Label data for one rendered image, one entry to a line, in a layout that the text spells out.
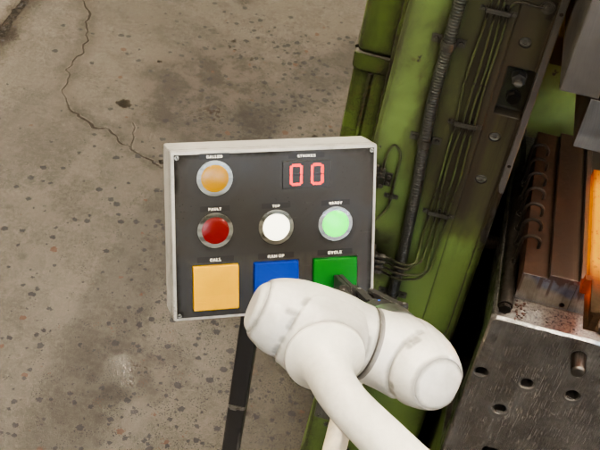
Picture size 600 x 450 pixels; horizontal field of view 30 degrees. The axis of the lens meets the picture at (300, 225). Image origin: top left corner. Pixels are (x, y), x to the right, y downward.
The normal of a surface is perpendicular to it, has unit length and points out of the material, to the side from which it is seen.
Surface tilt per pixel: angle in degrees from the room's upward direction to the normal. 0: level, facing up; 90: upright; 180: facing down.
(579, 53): 90
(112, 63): 0
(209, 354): 0
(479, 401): 90
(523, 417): 90
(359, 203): 60
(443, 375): 53
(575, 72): 90
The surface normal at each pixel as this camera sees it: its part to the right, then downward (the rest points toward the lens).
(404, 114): -0.22, 0.65
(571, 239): 0.13, -0.72
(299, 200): 0.25, 0.24
